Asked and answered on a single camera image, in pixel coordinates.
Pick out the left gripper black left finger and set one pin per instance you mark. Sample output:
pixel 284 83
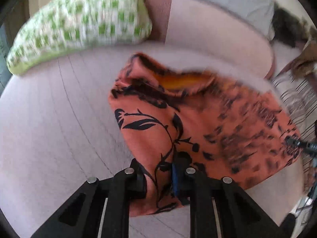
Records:
pixel 99 208

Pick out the pink quilted bed sheet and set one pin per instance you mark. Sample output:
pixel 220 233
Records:
pixel 57 128

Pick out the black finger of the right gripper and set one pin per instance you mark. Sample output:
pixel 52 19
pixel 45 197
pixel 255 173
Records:
pixel 308 147

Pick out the pink bolster cushion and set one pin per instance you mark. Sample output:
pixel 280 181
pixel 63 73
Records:
pixel 206 27

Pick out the green white patterned pillow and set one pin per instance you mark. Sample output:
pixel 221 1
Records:
pixel 65 26

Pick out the striped grey white cloth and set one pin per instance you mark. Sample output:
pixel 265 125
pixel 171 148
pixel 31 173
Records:
pixel 299 99

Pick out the orange black floral garment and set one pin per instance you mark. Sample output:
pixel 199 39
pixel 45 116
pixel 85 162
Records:
pixel 214 123

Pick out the dark furry blanket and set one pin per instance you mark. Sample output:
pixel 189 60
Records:
pixel 287 28

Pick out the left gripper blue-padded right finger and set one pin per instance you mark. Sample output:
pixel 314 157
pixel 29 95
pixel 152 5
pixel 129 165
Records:
pixel 220 208

